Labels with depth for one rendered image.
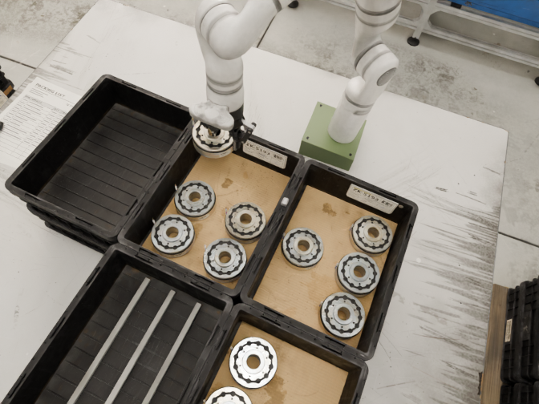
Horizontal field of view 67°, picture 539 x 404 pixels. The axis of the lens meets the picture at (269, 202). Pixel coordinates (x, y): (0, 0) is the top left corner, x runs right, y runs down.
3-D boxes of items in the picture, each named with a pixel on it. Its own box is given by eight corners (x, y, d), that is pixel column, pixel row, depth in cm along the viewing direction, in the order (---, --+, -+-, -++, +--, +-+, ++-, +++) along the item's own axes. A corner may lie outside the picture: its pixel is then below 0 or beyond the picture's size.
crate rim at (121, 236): (203, 119, 108) (202, 112, 106) (305, 162, 104) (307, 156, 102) (116, 244, 90) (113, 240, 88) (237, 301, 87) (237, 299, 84)
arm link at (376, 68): (409, 58, 98) (382, 104, 113) (385, 32, 101) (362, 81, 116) (380, 70, 95) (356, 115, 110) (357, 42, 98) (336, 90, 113)
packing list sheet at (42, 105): (32, 75, 136) (31, 74, 136) (93, 97, 134) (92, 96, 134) (-35, 150, 121) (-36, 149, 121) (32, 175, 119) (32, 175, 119)
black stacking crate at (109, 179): (115, 102, 120) (105, 74, 110) (204, 139, 117) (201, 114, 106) (26, 208, 103) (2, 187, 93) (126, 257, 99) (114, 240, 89)
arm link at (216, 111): (187, 116, 79) (184, 94, 73) (213, 78, 84) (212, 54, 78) (229, 133, 78) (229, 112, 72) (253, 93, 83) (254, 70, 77)
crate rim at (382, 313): (305, 162, 104) (307, 156, 102) (416, 208, 100) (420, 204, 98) (237, 301, 87) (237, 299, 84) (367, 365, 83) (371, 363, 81)
